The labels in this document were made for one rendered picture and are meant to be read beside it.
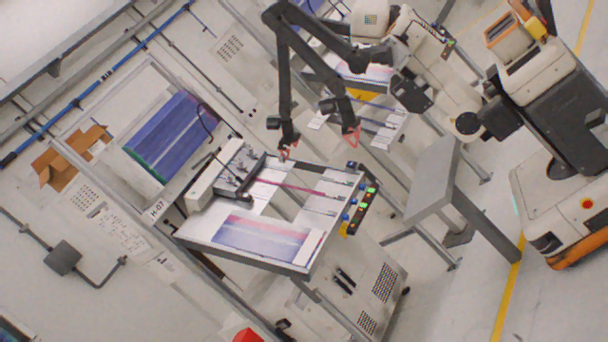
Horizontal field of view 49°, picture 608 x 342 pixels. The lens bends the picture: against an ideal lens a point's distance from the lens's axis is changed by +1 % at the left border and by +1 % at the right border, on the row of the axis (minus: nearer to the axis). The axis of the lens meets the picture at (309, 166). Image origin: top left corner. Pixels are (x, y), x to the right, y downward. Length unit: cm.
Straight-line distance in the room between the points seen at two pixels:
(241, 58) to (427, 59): 183
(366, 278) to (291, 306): 53
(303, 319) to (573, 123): 150
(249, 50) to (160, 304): 183
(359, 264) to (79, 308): 189
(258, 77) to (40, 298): 192
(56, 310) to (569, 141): 316
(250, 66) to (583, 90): 230
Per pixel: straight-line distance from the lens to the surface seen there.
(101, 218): 345
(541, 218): 282
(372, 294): 354
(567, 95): 264
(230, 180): 330
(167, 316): 473
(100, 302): 458
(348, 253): 351
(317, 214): 315
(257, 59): 423
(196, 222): 325
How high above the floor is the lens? 162
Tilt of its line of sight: 12 degrees down
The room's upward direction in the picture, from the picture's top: 46 degrees counter-clockwise
